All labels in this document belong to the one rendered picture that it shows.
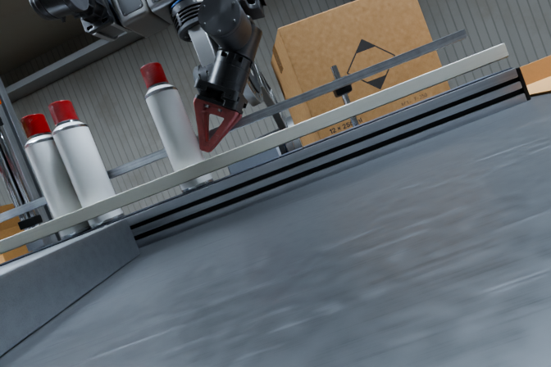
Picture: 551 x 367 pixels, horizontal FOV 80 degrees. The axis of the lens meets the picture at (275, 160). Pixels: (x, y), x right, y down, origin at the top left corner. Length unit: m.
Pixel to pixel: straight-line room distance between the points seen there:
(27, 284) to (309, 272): 0.23
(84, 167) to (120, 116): 3.17
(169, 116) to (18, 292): 0.30
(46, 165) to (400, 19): 0.71
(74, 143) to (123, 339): 0.42
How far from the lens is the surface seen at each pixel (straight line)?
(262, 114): 0.55
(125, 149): 3.73
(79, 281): 0.37
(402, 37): 0.78
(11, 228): 2.43
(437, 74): 0.52
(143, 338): 0.19
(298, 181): 0.47
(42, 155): 0.63
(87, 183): 0.58
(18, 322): 0.32
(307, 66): 0.70
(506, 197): 0.20
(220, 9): 0.46
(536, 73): 0.80
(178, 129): 0.52
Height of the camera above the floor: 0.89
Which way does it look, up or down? 2 degrees down
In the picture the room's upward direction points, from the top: 21 degrees counter-clockwise
